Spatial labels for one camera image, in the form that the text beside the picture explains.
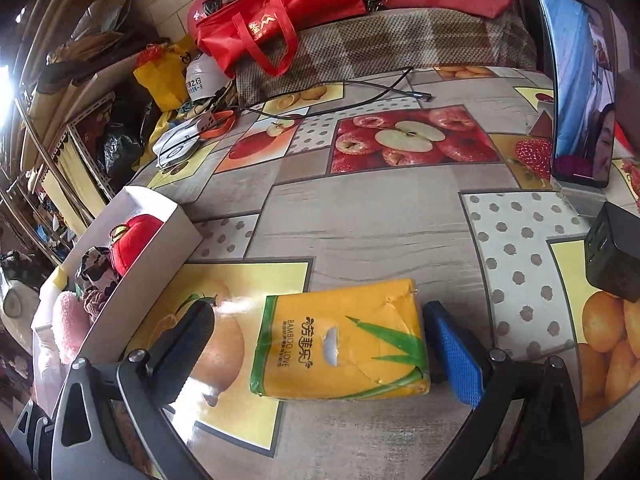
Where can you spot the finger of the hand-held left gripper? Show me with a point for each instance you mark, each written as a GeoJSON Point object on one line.
{"type": "Point", "coordinates": [32, 430]}

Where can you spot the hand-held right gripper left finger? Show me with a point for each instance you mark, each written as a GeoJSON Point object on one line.
{"type": "Point", "coordinates": [185, 345]}

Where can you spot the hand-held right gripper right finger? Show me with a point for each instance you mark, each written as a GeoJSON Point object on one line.
{"type": "Point", "coordinates": [457, 355]}

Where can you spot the pink plush toy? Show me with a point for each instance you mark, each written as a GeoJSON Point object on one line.
{"type": "Point", "coordinates": [70, 325]}

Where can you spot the red plush toy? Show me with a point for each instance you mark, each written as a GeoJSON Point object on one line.
{"type": "Point", "coordinates": [140, 240]}

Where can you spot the white cardboard box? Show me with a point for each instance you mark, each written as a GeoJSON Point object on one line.
{"type": "Point", "coordinates": [170, 230]}

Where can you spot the yellow green tissue pack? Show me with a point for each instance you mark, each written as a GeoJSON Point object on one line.
{"type": "Point", "coordinates": [340, 340]}

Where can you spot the cow print plush toy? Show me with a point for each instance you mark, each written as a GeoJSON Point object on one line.
{"type": "Point", "coordinates": [95, 265]}

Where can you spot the fruit printed tablecloth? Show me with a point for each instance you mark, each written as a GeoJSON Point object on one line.
{"type": "Point", "coordinates": [375, 220]}

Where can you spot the black charger cube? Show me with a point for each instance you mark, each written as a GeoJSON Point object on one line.
{"type": "Point", "coordinates": [615, 255]}

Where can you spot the white round charger device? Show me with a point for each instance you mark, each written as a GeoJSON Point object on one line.
{"type": "Point", "coordinates": [175, 150]}

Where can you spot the black plastic bag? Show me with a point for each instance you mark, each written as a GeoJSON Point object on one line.
{"type": "Point", "coordinates": [120, 147]}

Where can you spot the metal shelf rack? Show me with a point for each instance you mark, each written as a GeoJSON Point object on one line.
{"type": "Point", "coordinates": [85, 135]}

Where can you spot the white helmet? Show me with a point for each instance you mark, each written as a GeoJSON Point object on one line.
{"type": "Point", "coordinates": [205, 77]}

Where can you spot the yellow shopping bag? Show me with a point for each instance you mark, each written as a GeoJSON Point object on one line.
{"type": "Point", "coordinates": [165, 75]}

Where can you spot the stacked rolled mats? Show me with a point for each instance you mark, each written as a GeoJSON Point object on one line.
{"type": "Point", "coordinates": [55, 85]}

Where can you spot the smartphone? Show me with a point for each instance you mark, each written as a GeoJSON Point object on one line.
{"type": "Point", "coordinates": [575, 85]}

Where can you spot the plaid blanket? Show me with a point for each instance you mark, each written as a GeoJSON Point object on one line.
{"type": "Point", "coordinates": [400, 45]}

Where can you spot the red tote bag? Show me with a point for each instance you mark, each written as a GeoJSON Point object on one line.
{"type": "Point", "coordinates": [280, 15]}

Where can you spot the pink helmet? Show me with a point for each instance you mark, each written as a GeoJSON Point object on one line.
{"type": "Point", "coordinates": [210, 0]}

